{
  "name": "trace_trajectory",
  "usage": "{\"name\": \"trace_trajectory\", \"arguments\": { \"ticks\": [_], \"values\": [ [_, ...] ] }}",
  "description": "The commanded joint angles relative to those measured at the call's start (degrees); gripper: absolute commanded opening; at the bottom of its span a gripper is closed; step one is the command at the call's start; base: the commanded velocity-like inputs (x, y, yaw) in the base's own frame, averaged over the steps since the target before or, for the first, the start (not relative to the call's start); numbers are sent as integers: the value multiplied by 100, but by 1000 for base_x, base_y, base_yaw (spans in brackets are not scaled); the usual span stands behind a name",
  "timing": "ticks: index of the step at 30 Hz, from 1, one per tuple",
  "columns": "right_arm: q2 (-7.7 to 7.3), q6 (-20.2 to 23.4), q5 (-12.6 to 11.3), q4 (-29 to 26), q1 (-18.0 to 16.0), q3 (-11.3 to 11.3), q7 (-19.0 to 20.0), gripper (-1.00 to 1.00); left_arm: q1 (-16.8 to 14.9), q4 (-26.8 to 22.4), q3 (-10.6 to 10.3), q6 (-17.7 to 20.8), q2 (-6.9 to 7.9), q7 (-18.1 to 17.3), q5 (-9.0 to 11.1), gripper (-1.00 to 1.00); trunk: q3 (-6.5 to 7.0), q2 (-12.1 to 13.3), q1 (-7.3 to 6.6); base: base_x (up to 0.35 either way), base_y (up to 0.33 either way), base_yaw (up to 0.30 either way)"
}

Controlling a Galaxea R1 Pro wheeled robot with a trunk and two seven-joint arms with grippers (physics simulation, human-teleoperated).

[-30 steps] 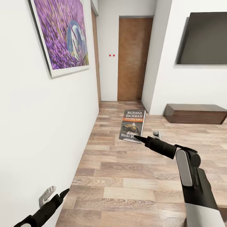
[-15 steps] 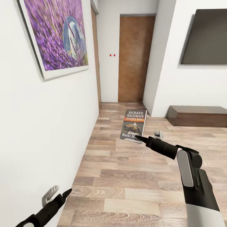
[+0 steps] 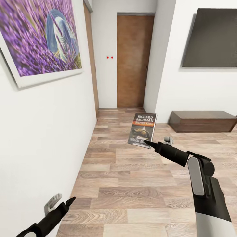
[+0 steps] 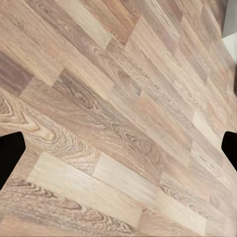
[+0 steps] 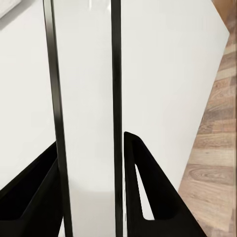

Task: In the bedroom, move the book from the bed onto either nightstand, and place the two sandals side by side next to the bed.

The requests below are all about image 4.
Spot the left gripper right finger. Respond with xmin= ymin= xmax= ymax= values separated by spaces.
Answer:
xmin=221 ymin=131 xmax=237 ymax=171

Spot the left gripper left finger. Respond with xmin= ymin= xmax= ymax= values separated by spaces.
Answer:
xmin=0 ymin=131 xmax=26 ymax=190

